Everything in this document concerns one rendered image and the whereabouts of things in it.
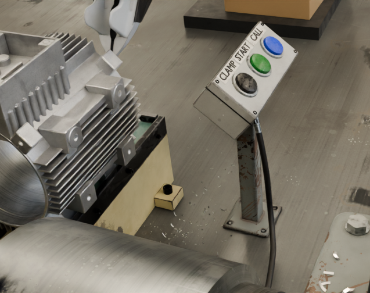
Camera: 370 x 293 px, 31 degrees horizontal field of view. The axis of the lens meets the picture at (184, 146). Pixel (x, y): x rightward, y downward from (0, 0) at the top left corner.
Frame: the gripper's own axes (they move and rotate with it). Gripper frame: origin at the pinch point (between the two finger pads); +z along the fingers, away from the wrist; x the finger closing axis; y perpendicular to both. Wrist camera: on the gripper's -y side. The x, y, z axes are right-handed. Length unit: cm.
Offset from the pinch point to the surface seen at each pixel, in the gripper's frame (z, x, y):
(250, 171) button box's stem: 14.9, 17.1, -11.3
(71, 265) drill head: 14.3, 22.0, 40.4
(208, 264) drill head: 13.4, 30.1, 35.8
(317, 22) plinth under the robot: -10, 9, -69
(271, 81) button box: 1.8, 20.6, -4.2
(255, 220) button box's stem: 22.7, 17.6, -15.8
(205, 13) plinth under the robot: -10, -17, -68
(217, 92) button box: 3.7, 16.5, 3.5
